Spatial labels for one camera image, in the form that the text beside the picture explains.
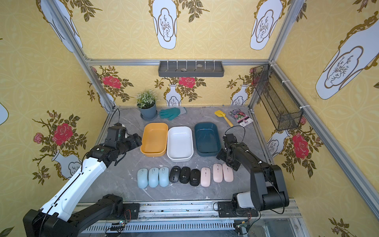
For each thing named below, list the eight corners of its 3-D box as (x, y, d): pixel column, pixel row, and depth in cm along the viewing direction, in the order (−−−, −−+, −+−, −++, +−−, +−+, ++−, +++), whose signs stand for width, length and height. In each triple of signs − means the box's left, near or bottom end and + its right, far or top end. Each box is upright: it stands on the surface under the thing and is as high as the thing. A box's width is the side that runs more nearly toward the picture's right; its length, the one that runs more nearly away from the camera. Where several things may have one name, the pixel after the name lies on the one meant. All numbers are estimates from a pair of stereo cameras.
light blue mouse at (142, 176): (137, 190, 82) (136, 188, 80) (138, 170, 89) (137, 168, 87) (148, 187, 83) (147, 186, 81) (148, 169, 90) (147, 167, 87)
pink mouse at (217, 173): (213, 182, 85) (213, 181, 83) (211, 165, 92) (212, 163, 90) (223, 182, 85) (224, 181, 84) (221, 165, 92) (222, 163, 90)
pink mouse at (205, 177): (200, 186, 84) (200, 185, 82) (200, 168, 90) (200, 167, 88) (211, 186, 84) (212, 185, 82) (210, 168, 90) (210, 167, 88)
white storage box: (165, 162, 93) (163, 158, 88) (169, 131, 108) (168, 126, 103) (193, 162, 93) (193, 158, 88) (193, 131, 108) (193, 126, 103)
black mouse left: (169, 182, 85) (168, 181, 83) (170, 167, 91) (170, 165, 89) (180, 182, 85) (180, 181, 83) (181, 167, 91) (180, 165, 89)
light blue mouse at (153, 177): (148, 188, 83) (147, 187, 81) (149, 169, 90) (148, 167, 87) (159, 187, 83) (158, 185, 81) (159, 168, 90) (158, 166, 88)
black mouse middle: (179, 183, 85) (179, 182, 83) (180, 167, 91) (180, 166, 89) (190, 183, 85) (190, 182, 83) (190, 167, 91) (190, 166, 89)
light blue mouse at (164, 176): (159, 187, 83) (158, 185, 81) (160, 169, 90) (159, 167, 88) (169, 186, 84) (168, 184, 81) (169, 168, 90) (168, 166, 88)
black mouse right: (189, 185, 84) (189, 184, 82) (189, 170, 90) (189, 168, 87) (200, 185, 84) (201, 184, 82) (200, 170, 90) (200, 168, 87)
